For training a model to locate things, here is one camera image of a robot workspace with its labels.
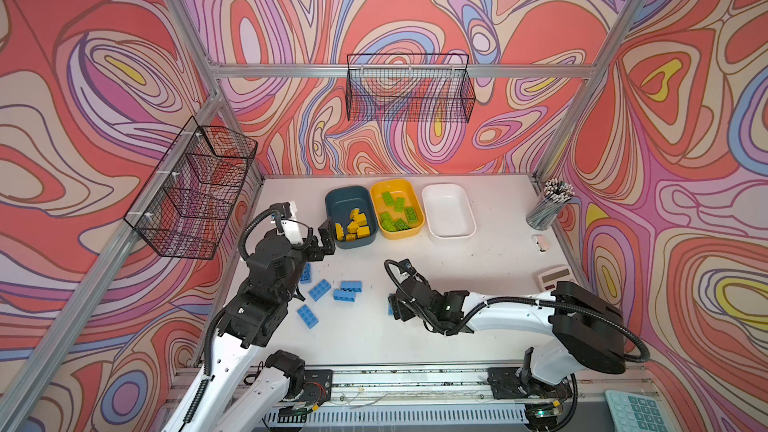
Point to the pink white calculator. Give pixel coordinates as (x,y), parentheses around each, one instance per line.
(548,279)

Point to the yellow plastic bin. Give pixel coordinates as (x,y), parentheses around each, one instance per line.
(398,188)

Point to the cup of pens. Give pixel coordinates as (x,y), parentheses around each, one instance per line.
(553,197)

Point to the front aluminium rail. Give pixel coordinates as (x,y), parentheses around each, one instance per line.
(384,393)

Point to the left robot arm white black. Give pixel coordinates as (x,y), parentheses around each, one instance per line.
(245,325)

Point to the small pink eraser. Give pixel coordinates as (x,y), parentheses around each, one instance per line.
(541,243)

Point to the yellow sloped lego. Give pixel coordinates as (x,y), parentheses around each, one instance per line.
(363,231)

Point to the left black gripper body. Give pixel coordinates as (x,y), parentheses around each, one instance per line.
(308,251)

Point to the left wall wire basket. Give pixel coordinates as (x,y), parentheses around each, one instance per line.
(184,208)

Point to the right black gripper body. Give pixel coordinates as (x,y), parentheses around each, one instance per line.
(406,315)

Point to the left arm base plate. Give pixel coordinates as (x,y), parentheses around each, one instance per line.
(317,386)

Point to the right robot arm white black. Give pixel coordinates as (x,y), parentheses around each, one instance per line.
(584,332)

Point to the wall wire basket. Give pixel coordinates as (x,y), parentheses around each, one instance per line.
(184,208)
(404,87)

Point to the green lego plate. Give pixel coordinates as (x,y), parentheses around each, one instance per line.
(387,222)

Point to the white plastic bin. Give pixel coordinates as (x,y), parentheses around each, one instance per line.
(448,213)

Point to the yellow long lego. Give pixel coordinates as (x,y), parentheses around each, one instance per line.
(361,219)

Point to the teal calculator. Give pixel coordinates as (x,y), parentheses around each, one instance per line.
(636,413)

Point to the dark teal plastic bin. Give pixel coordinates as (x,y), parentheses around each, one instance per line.
(340,202)

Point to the back wall wire basket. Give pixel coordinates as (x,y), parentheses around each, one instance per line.
(404,87)

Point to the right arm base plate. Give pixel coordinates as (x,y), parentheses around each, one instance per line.
(510,384)

